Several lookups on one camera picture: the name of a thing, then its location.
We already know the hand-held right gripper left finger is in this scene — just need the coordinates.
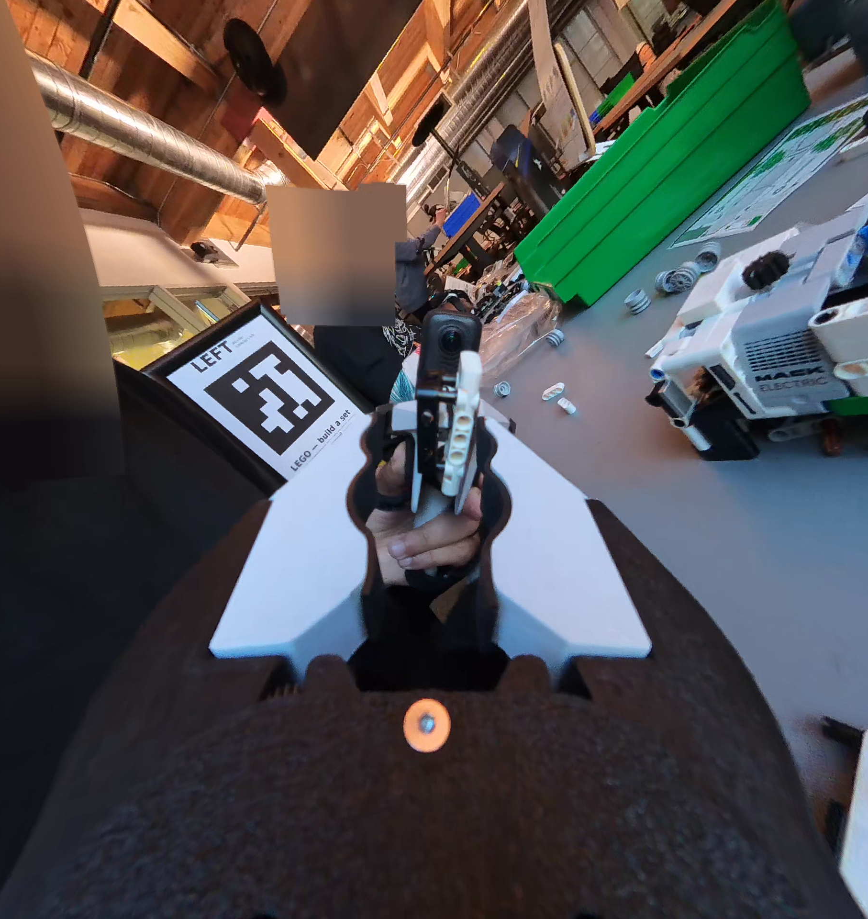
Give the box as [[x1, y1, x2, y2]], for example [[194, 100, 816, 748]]
[[209, 413, 379, 681]]

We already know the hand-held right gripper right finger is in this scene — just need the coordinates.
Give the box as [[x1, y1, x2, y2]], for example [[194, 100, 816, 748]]
[[483, 415, 652, 681]]

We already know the white lego block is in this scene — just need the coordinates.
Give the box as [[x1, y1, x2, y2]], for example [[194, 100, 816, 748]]
[[441, 350, 481, 496]]

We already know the person's left forearm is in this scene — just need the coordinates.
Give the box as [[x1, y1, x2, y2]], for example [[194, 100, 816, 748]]
[[366, 583, 494, 672]]

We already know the white green lego truck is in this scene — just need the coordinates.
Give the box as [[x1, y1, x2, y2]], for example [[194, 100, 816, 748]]
[[645, 204, 868, 460]]

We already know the person's left hand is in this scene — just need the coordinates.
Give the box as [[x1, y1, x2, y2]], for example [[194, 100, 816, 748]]
[[368, 437, 485, 588]]

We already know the clear plastic bag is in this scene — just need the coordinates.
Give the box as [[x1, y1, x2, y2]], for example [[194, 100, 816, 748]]
[[477, 291, 564, 360]]

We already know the dark blue machine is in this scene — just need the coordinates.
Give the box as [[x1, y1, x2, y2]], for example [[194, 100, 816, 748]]
[[490, 125, 573, 216]]

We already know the black ceiling panel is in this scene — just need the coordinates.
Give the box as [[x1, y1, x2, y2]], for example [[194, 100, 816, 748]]
[[262, 0, 424, 145]]

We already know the green plastic bin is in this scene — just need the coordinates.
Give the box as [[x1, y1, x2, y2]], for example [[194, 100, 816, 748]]
[[513, 0, 812, 306]]

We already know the green white sticker sheet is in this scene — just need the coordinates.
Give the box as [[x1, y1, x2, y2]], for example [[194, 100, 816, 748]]
[[671, 90, 868, 248]]

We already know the smooth silver air duct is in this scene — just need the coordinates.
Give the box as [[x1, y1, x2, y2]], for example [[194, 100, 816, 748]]
[[28, 50, 270, 205]]

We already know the ribbed silver air duct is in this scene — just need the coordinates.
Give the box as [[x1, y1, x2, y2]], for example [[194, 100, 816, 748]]
[[394, 0, 532, 191]]

